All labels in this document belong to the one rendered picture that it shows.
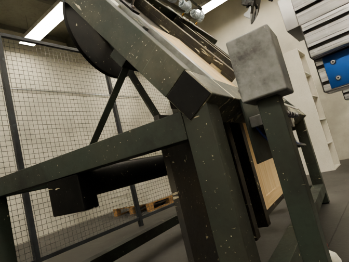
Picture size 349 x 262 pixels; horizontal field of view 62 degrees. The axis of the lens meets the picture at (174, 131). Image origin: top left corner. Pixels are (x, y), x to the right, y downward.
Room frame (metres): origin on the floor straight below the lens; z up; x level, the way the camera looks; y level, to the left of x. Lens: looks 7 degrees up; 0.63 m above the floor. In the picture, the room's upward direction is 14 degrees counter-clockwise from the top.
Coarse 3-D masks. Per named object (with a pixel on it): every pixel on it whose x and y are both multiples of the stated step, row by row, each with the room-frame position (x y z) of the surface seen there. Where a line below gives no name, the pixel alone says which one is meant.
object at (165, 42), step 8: (128, 8) 1.22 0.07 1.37; (136, 16) 1.20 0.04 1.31; (144, 24) 1.18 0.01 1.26; (152, 32) 1.17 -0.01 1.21; (160, 40) 1.16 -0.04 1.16; (168, 40) 1.19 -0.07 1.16; (168, 48) 1.14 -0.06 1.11; (176, 48) 1.13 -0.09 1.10; (176, 56) 1.13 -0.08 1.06; (184, 56) 1.11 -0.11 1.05; (192, 64) 1.10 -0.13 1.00; (200, 72) 1.09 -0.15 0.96
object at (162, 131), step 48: (96, 144) 1.06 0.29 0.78; (144, 144) 0.95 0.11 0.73; (192, 144) 0.87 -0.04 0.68; (240, 144) 1.64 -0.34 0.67; (0, 192) 1.42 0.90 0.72; (96, 192) 1.29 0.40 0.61; (192, 192) 1.13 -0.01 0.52; (240, 192) 0.89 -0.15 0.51; (0, 240) 1.49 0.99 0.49; (144, 240) 2.42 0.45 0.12; (192, 240) 1.06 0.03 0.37; (240, 240) 0.83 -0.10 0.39; (288, 240) 1.40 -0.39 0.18
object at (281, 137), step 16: (272, 96) 0.76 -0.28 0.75; (272, 112) 0.77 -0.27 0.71; (272, 128) 0.77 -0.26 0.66; (288, 128) 0.76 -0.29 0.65; (272, 144) 0.78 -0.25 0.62; (288, 144) 0.76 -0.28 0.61; (288, 160) 0.77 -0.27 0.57; (288, 176) 0.77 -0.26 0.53; (304, 176) 0.78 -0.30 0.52; (288, 192) 0.78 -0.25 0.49; (304, 192) 0.76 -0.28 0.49; (288, 208) 0.78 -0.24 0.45; (304, 208) 0.76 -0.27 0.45; (304, 224) 0.77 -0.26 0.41; (320, 224) 0.80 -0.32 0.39; (304, 240) 0.77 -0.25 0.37; (320, 240) 0.76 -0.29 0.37; (304, 256) 0.78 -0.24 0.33; (320, 256) 0.76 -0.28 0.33
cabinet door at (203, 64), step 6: (168, 36) 1.47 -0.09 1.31; (174, 42) 1.45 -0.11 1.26; (180, 42) 1.58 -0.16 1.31; (180, 48) 1.39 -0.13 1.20; (186, 48) 1.55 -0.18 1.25; (186, 54) 1.37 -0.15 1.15; (192, 54) 1.50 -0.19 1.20; (198, 60) 1.45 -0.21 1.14; (204, 60) 1.57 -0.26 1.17; (204, 66) 1.41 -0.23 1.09; (210, 66) 1.54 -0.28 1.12; (210, 72) 1.37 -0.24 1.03; (216, 72) 1.50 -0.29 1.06; (216, 78) 1.32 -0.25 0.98; (222, 78) 1.45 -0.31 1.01
